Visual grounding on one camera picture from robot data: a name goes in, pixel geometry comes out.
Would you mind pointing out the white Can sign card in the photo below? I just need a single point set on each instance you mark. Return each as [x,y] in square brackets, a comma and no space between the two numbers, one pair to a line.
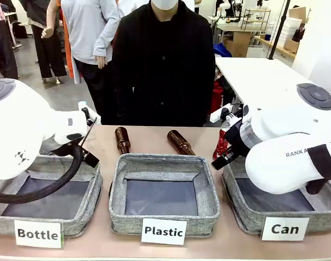
[285,229]

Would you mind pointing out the grey basket with Bottle sign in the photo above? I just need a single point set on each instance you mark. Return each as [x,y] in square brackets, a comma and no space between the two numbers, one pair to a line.
[83,187]

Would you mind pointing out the white Bottle sign card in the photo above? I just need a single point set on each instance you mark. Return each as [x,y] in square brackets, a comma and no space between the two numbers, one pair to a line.
[38,233]

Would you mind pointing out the white Plastic sign card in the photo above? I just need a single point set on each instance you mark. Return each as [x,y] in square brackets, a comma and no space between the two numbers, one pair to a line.
[163,231]

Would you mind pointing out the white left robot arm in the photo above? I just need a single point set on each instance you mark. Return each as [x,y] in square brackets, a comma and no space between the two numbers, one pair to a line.
[15,127]

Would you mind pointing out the orange hanging garment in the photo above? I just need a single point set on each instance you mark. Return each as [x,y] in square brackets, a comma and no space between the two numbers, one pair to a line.
[68,59]

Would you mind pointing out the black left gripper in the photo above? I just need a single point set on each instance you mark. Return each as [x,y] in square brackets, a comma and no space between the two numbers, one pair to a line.
[89,159]

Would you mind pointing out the black stand pole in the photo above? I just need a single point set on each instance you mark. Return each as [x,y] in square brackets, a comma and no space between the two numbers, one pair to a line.
[278,30]

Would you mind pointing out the blue bag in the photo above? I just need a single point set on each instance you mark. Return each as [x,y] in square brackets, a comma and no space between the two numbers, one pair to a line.
[222,50]

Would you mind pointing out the open cardboard box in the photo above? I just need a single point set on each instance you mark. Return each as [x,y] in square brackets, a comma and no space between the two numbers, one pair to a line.
[298,13]

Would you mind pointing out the grey basket with Plastic sign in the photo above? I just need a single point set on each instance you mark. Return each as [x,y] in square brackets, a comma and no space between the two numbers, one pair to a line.
[165,168]

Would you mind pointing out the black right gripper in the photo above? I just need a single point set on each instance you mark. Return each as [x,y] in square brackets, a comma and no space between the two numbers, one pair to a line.
[236,141]

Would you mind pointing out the grey basket with Can sign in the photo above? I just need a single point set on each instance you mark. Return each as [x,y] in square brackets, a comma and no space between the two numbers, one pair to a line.
[252,217]

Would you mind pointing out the large cardboard box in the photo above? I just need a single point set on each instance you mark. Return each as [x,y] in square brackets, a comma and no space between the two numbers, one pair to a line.
[240,43]

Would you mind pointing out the wooden workbench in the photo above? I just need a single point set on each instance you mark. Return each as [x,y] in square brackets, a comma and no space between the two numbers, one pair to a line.
[276,46]

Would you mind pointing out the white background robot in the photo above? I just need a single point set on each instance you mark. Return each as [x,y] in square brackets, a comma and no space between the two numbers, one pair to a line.
[223,6]

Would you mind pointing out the mannequin in black trousers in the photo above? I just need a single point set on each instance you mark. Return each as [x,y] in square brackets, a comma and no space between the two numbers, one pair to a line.
[47,54]

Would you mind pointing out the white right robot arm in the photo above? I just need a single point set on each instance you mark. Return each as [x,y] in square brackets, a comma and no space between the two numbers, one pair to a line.
[284,130]

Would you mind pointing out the brown glass bottle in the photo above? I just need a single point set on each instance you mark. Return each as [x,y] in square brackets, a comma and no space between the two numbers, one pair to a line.
[181,142]
[123,141]

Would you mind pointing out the person in dark clothes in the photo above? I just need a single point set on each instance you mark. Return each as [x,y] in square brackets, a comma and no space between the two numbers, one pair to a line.
[2,46]

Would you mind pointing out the white face mask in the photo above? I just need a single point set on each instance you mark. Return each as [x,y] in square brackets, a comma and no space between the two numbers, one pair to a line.
[164,3]

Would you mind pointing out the red bag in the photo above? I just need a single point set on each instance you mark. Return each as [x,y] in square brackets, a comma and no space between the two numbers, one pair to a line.
[216,95]

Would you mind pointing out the crushed red can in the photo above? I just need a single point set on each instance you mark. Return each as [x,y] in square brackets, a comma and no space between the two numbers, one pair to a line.
[219,144]

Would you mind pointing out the person in black jacket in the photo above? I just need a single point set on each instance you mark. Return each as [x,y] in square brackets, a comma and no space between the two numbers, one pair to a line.
[165,68]

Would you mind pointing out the stack of white boxes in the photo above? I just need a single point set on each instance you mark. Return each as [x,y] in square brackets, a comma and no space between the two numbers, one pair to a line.
[288,31]

